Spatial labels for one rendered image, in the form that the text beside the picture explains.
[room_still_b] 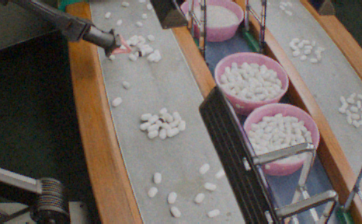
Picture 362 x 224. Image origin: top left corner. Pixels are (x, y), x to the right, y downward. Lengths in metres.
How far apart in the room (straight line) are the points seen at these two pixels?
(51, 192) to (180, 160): 0.42
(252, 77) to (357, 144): 0.51
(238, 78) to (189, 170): 0.44
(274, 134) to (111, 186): 0.54
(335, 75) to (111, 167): 0.93
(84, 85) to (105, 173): 0.40
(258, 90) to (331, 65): 0.39
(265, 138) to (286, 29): 0.65
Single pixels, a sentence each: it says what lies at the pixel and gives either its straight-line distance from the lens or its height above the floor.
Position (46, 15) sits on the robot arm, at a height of 1.03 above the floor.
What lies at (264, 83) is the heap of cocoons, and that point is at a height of 0.73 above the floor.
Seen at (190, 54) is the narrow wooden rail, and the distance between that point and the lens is 1.87.
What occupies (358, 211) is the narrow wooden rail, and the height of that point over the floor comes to 0.76.
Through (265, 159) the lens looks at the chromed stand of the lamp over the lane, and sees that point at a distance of 1.05.
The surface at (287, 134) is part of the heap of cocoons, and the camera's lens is 1.65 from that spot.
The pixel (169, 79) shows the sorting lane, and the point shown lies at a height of 0.74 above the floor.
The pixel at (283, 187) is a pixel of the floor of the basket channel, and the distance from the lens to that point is 1.58.
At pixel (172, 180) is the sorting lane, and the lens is 1.49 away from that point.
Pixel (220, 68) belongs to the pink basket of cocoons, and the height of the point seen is 0.75.
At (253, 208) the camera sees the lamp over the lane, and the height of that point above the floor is 1.08.
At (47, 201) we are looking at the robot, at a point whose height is 0.79.
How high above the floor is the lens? 1.90
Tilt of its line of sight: 44 degrees down
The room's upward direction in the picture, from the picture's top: straight up
